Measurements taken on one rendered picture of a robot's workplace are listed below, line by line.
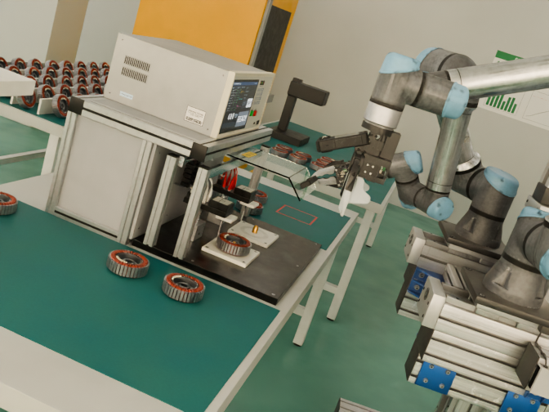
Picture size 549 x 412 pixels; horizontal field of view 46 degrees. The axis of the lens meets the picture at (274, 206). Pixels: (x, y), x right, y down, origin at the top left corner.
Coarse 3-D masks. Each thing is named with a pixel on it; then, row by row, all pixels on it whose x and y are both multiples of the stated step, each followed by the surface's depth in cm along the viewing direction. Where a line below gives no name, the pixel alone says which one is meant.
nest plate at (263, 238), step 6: (240, 222) 235; (246, 222) 237; (234, 228) 227; (240, 228) 229; (246, 228) 231; (258, 228) 235; (240, 234) 223; (246, 234) 225; (252, 234) 227; (258, 234) 229; (264, 234) 231; (270, 234) 233; (252, 240) 222; (258, 240) 222; (264, 240) 224; (270, 240) 226; (264, 246) 221
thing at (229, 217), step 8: (184, 200) 204; (216, 200) 202; (224, 200) 205; (200, 208) 209; (208, 208) 202; (216, 208) 202; (224, 208) 201; (232, 208) 206; (216, 216) 202; (224, 216) 201; (232, 216) 206
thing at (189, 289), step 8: (168, 280) 169; (176, 280) 174; (184, 280) 175; (192, 280) 175; (168, 288) 167; (176, 288) 167; (184, 288) 167; (192, 288) 174; (200, 288) 171; (168, 296) 168; (176, 296) 167; (184, 296) 167; (192, 296) 168; (200, 296) 170
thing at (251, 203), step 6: (216, 186) 226; (240, 186) 227; (246, 186) 229; (222, 192) 226; (228, 192) 225; (234, 192) 225; (240, 192) 224; (246, 192) 224; (252, 192) 225; (234, 198) 225; (240, 198) 225; (246, 198) 224; (252, 198) 228; (246, 204) 225; (252, 204) 225; (258, 204) 230
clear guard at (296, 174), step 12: (240, 156) 205; (252, 156) 210; (264, 156) 216; (276, 156) 222; (264, 168) 200; (276, 168) 204; (288, 168) 210; (300, 168) 215; (300, 180) 208; (300, 192) 202
